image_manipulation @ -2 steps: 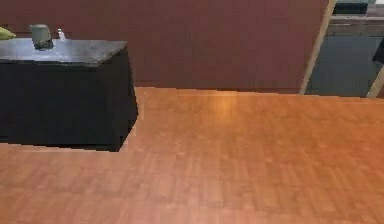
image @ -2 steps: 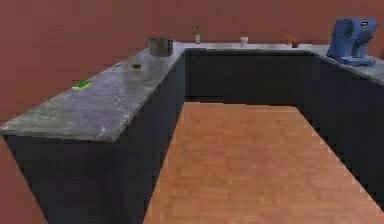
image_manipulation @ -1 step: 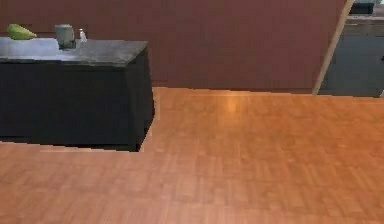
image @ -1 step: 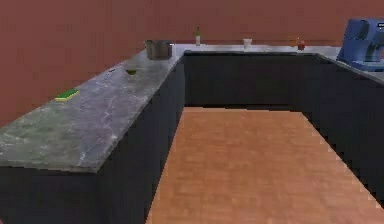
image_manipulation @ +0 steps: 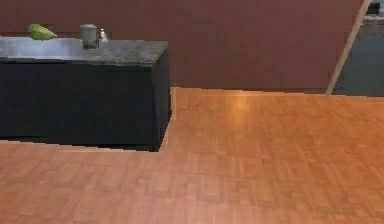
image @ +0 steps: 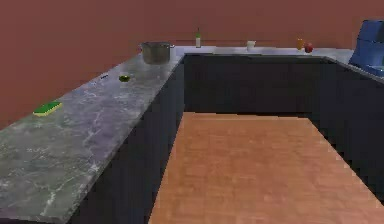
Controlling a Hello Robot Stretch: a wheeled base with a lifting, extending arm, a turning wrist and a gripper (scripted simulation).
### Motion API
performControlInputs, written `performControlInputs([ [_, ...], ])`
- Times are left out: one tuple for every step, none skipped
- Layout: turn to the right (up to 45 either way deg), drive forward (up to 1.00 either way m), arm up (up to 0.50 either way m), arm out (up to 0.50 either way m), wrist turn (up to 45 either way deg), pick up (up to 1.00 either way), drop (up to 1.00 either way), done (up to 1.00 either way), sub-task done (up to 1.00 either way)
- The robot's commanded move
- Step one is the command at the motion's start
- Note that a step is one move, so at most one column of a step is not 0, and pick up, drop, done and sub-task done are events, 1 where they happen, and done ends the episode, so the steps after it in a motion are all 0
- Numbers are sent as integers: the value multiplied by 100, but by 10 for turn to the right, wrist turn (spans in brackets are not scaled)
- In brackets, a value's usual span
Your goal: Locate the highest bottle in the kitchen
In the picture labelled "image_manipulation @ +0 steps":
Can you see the small clear glass bottle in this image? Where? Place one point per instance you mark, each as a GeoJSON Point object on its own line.
{"type": "Point", "coordinates": [103, 35]}

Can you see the black counter with grey top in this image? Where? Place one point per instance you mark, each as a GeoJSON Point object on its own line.
{"type": "Point", "coordinates": [83, 100]}

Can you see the grey cylindrical cup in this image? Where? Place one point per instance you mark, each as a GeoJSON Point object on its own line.
{"type": "Point", "coordinates": [88, 35]}

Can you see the green pear-shaped fruit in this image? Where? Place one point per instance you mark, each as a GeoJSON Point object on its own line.
{"type": "Point", "coordinates": [40, 32]}

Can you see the small black box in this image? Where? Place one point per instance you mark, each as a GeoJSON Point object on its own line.
{"type": "Point", "coordinates": [374, 8]}

